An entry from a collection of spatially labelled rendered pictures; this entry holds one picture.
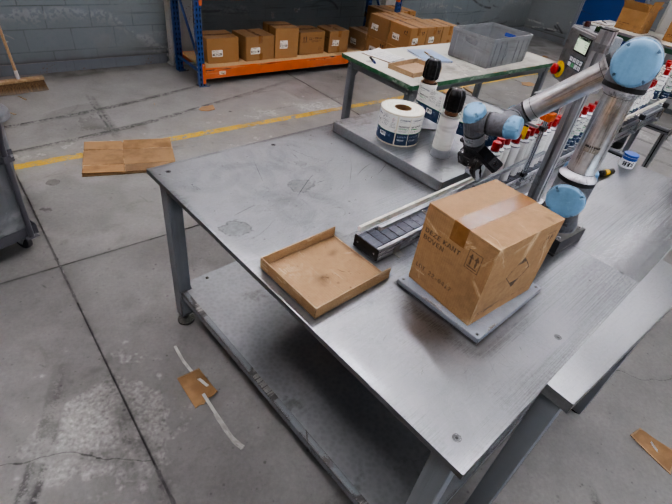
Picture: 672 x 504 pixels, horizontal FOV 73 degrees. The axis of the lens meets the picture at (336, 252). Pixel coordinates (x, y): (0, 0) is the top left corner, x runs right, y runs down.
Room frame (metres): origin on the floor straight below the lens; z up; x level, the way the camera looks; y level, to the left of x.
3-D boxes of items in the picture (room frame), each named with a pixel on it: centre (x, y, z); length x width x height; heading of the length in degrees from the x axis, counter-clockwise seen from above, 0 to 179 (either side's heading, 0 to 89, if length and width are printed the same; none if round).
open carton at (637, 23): (6.95, -3.44, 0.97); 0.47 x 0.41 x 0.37; 130
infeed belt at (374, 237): (1.79, -0.65, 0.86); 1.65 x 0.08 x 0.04; 137
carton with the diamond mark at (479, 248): (1.09, -0.42, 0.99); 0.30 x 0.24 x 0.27; 132
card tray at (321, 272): (1.06, 0.02, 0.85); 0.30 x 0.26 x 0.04; 137
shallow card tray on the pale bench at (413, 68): (3.48, -0.37, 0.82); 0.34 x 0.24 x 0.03; 139
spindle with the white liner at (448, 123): (1.92, -0.39, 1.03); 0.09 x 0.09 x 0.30
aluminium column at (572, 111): (1.73, -0.79, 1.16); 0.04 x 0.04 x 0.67; 47
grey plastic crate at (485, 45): (4.14, -1.00, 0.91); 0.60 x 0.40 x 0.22; 137
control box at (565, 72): (1.81, -0.79, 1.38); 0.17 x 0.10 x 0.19; 12
